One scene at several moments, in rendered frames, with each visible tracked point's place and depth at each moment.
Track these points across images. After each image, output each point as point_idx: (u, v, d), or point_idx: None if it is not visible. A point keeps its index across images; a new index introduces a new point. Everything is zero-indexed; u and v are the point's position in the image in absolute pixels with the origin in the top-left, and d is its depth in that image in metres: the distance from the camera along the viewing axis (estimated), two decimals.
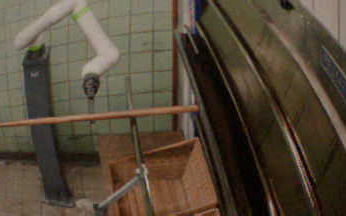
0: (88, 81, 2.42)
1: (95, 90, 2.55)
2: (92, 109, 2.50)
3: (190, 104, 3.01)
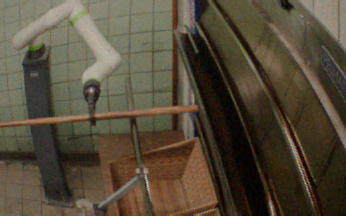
0: (89, 100, 2.35)
1: (96, 97, 2.48)
2: None
3: (190, 104, 3.01)
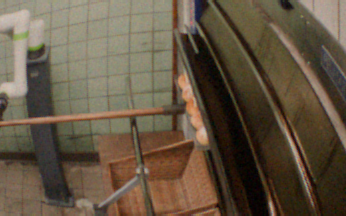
0: None
1: (4, 108, 2.40)
2: (0, 119, 2.32)
3: None
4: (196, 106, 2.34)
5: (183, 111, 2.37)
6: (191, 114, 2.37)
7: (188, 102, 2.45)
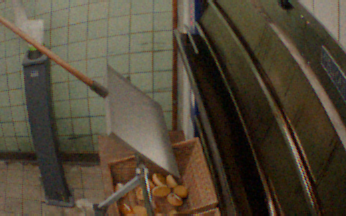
0: None
1: None
2: None
3: (190, 104, 3.01)
4: None
5: (105, 95, 2.27)
6: (145, 210, 2.60)
7: (185, 190, 2.75)
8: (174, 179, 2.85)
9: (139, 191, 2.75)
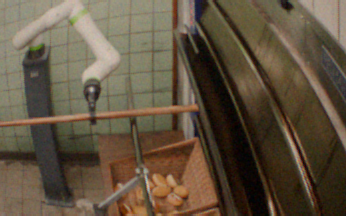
0: (89, 99, 2.35)
1: (96, 96, 2.48)
2: None
3: (190, 104, 3.01)
4: None
5: None
6: (145, 210, 2.60)
7: (185, 190, 2.75)
8: (174, 179, 2.85)
9: (139, 191, 2.75)
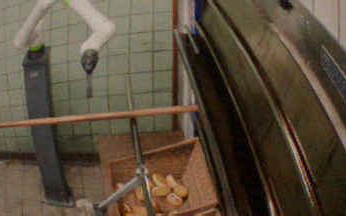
0: (87, 55, 2.32)
1: (93, 65, 2.45)
2: (90, 83, 2.41)
3: (190, 104, 3.01)
4: None
5: None
6: (145, 210, 2.60)
7: (185, 190, 2.75)
8: (174, 179, 2.85)
9: (139, 191, 2.75)
